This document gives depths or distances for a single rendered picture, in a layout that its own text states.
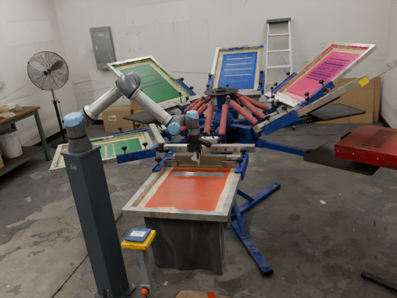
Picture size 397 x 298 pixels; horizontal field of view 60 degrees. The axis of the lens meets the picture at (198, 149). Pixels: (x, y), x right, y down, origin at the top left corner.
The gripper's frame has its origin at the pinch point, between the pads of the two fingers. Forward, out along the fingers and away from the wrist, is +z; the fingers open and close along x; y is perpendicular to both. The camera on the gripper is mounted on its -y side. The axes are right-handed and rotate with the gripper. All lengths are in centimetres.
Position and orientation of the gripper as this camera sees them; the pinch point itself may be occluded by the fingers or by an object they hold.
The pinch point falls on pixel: (200, 161)
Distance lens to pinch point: 233.3
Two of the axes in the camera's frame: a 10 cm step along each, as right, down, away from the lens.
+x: -2.5, 3.7, -8.9
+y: -9.6, 0.0, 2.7
